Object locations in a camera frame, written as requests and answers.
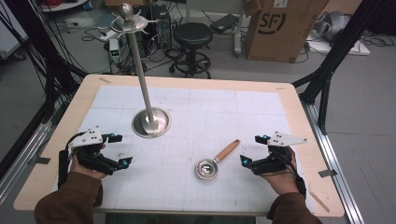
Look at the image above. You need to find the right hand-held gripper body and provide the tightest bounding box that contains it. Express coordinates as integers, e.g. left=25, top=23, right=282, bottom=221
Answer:
left=250, top=131, right=308, bottom=175

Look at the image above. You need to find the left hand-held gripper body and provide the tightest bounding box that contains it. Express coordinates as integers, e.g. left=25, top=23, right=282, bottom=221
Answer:
left=66, top=125, right=120, bottom=176

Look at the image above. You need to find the metal strainer with wooden handle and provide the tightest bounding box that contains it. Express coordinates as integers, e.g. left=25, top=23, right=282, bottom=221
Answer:
left=194, top=138, right=242, bottom=181

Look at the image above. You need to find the steel utensil rack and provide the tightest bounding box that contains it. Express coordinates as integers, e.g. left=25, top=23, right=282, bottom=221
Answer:
left=109, top=2, right=173, bottom=140

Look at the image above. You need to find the person's left hand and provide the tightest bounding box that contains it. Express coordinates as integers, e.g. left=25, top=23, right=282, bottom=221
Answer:
left=69, top=143, right=108, bottom=181

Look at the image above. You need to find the person's right hand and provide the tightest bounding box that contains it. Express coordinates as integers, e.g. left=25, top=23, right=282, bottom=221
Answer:
left=259, top=148, right=302, bottom=196

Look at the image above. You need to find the white grid mat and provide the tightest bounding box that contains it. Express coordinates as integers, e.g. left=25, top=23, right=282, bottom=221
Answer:
left=51, top=84, right=316, bottom=215

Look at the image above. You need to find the white power supply unit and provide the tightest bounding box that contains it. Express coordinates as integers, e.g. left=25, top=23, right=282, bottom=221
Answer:
left=108, top=37, right=121, bottom=63

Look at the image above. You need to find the large cardboard box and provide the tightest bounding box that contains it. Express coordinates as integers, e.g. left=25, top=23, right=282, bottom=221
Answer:
left=244, top=0, right=332, bottom=63

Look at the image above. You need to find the black computer tower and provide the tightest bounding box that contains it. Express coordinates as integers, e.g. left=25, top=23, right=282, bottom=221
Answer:
left=150, top=3, right=173, bottom=50

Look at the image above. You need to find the flat black device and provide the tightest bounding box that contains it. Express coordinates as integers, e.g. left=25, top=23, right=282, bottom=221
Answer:
left=209, top=13, right=240, bottom=35

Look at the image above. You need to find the black round stool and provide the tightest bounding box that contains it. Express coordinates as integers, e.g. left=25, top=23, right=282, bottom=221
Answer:
left=168, top=21, right=215, bottom=79

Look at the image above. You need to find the silver grey bundle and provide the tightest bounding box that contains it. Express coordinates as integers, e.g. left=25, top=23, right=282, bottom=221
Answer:
left=312, top=10, right=352, bottom=42

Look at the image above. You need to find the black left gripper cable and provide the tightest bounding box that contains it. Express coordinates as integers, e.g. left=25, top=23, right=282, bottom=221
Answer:
left=57, top=132, right=87, bottom=189

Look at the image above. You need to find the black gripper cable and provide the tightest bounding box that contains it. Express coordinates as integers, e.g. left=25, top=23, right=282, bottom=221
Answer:
left=57, top=132, right=87, bottom=189
left=279, top=146, right=308, bottom=199

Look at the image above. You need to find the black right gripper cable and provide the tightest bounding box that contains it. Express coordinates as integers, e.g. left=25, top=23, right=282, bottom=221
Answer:
left=279, top=146, right=308, bottom=199

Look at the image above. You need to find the aluminium rail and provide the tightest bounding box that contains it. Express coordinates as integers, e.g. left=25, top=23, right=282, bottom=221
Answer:
left=0, top=120, right=53, bottom=203
left=300, top=100, right=365, bottom=224

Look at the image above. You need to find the black frame with cables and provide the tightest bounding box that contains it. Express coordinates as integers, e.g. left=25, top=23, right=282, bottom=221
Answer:
left=0, top=0, right=89, bottom=181

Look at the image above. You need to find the black metal frame strut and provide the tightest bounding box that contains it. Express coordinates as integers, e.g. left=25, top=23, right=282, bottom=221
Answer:
left=291, top=0, right=388, bottom=136

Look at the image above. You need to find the white stand post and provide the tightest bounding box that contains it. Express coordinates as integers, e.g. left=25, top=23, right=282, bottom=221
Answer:
left=233, top=0, right=246, bottom=59

